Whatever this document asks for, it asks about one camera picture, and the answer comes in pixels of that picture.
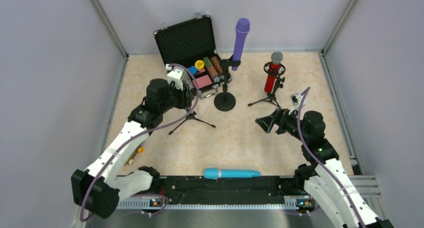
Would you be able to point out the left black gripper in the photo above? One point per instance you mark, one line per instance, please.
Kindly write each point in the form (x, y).
(185, 96)

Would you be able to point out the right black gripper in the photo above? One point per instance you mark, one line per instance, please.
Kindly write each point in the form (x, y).
(278, 121)

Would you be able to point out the black shock mount tripod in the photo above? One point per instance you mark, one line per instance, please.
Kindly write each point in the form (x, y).
(271, 97)

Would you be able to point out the black round base mic stand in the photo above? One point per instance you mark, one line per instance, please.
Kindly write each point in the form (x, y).
(226, 101)

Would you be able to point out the red glitter microphone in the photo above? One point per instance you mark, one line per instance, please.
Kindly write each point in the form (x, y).
(274, 69)

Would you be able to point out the light blue microphone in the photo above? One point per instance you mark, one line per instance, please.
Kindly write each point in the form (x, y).
(216, 173)

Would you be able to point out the purple microphone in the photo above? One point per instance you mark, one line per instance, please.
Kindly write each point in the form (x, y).
(242, 29)

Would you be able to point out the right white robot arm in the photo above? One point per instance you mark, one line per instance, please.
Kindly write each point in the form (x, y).
(324, 178)

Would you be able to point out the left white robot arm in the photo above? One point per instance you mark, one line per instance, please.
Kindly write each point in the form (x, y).
(98, 188)

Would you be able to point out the red card deck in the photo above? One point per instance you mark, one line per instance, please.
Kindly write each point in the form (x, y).
(200, 72)
(203, 81)

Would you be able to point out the blue dealer button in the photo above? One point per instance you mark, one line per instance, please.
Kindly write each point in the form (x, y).
(193, 70)

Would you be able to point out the yellow big blind button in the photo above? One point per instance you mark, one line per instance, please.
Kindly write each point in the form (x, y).
(199, 64)

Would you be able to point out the green red chip row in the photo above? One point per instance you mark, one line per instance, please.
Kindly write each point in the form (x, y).
(211, 70)

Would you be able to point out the orange black chip row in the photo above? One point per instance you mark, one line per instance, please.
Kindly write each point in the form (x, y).
(217, 65)

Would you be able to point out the black poker chip case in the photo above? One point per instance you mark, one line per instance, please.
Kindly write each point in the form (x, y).
(185, 43)

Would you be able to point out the colourful toy blocks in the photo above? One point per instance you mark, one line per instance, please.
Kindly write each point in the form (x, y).
(137, 151)

